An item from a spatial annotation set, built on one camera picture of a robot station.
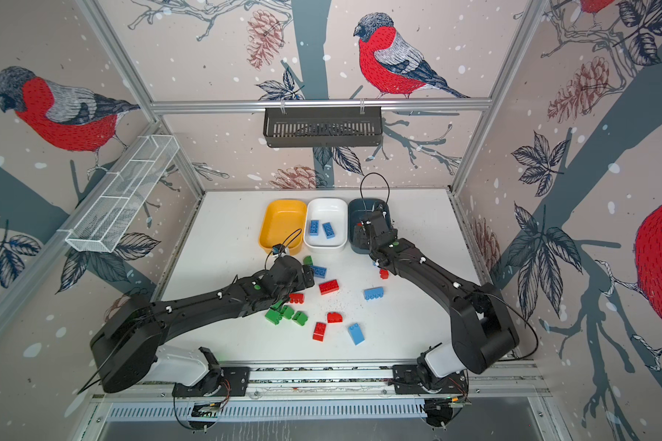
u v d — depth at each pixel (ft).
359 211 3.63
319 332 2.67
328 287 2.96
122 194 2.57
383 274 3.06
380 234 2.16
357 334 2.62
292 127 3.51
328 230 3.40
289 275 2.17
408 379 2.40
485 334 1.40
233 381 2.40
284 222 3.54
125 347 1.35
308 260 3.19
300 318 2.73
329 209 3.62
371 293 2.89
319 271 3.12
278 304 2.25
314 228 3.47
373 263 3.21
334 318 2.73
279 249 2.54
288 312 2.75
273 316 2.73
